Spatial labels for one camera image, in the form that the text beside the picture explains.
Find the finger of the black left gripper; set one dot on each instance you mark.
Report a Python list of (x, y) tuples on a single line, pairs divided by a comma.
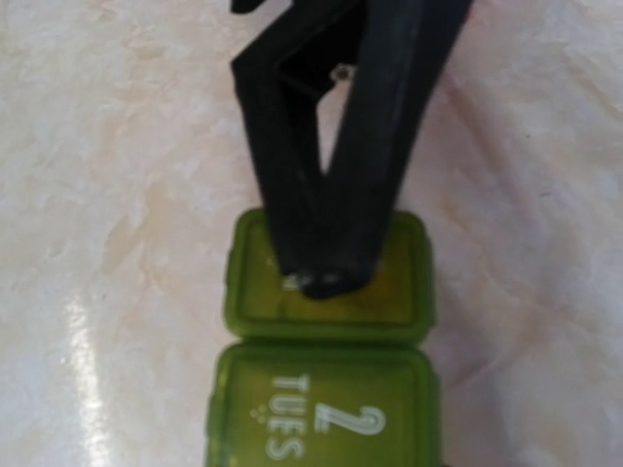
[(332, 95)]

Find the green pill organizer box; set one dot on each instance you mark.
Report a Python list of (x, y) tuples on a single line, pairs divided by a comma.
[(341, 382)]

